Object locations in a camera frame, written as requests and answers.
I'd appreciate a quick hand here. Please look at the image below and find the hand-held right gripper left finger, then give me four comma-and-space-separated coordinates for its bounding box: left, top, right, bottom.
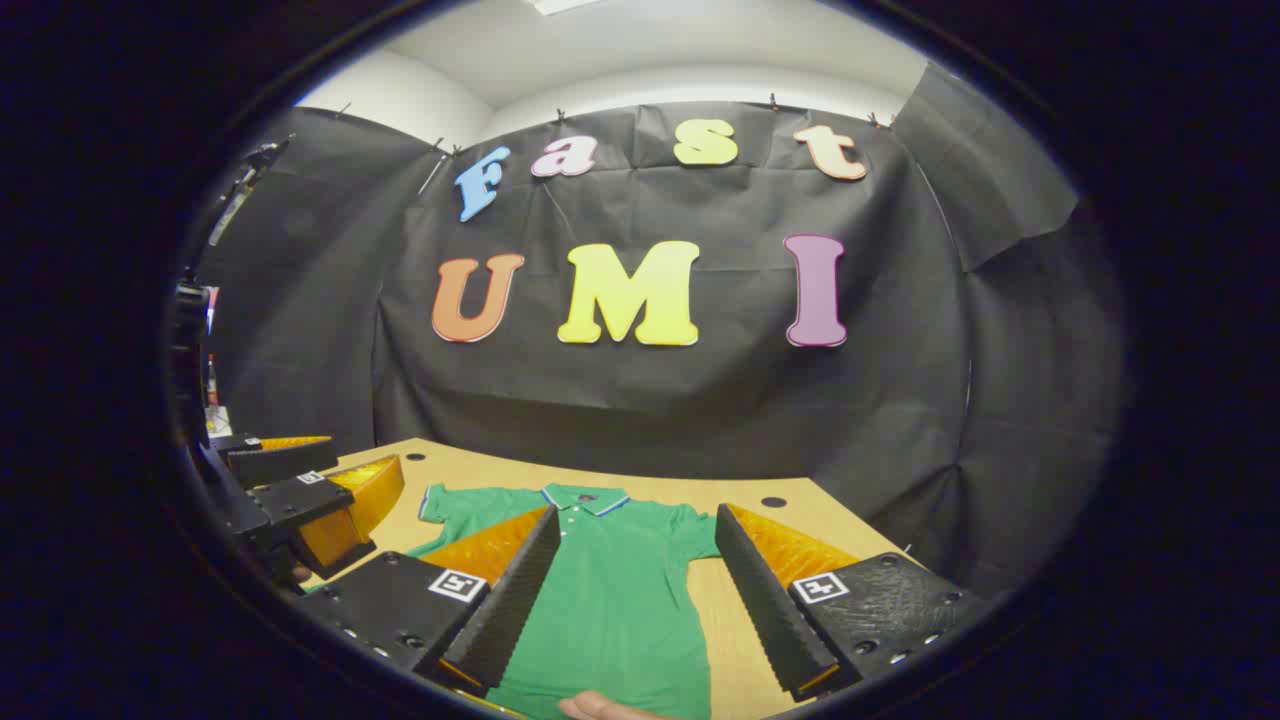
300, 505, 561, 699

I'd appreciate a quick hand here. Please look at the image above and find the green T-shirt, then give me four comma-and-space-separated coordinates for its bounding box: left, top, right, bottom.
415, 483, 723, 720

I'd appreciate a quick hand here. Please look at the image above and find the black backdrop cloth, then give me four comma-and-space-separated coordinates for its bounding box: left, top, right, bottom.
195, 62, 1126, 601

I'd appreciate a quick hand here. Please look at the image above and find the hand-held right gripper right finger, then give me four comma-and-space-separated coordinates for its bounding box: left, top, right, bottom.
714, 503, 991, 701

